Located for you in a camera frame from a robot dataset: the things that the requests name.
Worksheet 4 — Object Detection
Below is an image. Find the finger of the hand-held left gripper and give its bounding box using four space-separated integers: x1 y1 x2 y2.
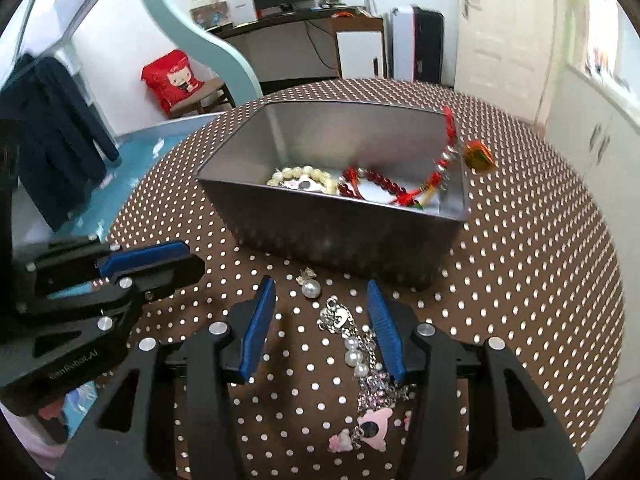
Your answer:
14 240 193 292
15 255 207 341

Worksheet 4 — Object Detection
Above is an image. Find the pearl chain with pink charms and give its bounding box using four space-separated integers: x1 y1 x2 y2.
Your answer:
318 297 416 456

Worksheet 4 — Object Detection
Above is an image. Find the cream bead bracelet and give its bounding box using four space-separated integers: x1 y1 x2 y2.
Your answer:
266 165 341 196

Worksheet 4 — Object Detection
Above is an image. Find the dark blue jacket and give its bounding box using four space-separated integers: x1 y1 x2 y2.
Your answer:
0 52 121 231

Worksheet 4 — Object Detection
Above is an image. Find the wooden chair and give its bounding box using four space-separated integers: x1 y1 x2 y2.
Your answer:
167 77 236 120

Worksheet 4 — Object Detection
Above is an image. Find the dark top desk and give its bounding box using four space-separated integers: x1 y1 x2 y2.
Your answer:
207 5 386 96

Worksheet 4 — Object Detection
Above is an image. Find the small cabinet with white door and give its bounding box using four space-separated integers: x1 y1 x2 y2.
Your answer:
334 16 387 81

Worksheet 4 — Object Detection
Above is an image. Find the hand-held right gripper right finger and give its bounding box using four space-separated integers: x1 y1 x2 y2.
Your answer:
366 280 587 480

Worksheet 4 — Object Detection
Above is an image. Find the white panel door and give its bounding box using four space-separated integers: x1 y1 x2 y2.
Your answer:
452 0 561 126

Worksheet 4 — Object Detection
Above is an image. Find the white suitcase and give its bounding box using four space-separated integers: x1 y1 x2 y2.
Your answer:
387 6 416 81

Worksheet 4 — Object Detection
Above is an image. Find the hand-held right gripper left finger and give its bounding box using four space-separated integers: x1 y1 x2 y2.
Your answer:
54 276 277 480

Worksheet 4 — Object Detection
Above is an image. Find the pearl earring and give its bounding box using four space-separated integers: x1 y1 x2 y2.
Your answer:
295 267 322 300

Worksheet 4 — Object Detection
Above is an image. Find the teal bunk bed frame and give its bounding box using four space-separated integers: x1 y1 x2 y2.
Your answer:
0 0 263 108

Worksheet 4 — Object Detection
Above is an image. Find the red bead bracelet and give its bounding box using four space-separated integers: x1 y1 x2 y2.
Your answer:
337 167 416 203

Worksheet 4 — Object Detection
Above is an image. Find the red cat print bag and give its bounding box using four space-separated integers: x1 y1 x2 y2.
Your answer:
141 50 203 116

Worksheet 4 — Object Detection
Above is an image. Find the white box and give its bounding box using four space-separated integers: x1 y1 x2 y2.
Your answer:
223 0 252 23

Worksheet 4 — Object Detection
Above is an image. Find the brown polka dot tablecloth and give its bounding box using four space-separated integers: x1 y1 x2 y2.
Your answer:
102 77 626 480

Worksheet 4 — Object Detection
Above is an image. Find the teal fish print bedsheet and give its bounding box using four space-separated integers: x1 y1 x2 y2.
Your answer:
10 110 221 441

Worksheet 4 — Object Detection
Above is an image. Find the white sideboard cabinet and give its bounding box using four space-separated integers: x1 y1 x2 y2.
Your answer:
542 50 640 391

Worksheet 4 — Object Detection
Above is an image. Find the black suitcase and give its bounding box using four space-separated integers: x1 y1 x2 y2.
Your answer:
411 5 445 85

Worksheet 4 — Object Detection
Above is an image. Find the metal tin box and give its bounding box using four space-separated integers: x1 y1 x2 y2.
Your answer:
196 101 471 291

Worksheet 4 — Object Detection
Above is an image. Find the red cord charm ornament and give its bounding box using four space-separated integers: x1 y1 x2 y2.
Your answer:
395 106 496 211

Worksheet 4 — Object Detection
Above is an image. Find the person's left forearm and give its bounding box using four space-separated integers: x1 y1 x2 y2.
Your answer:
0 402 68 476

